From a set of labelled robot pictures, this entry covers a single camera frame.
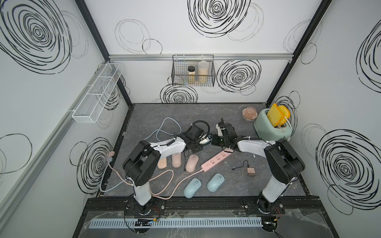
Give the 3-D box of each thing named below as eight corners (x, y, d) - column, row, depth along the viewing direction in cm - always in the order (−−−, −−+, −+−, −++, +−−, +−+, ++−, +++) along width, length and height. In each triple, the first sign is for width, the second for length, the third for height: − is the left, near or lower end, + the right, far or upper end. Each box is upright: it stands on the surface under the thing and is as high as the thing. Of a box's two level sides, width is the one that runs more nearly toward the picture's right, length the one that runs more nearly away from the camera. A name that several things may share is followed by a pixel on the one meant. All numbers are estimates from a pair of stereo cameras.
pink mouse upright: (171, 167, 88) (170, 166, 86) (172, 154, 93) (172, 152, 92) (181, 167, 88) (181, 166, 86) (182, 154, 93) (182, 152, 92)
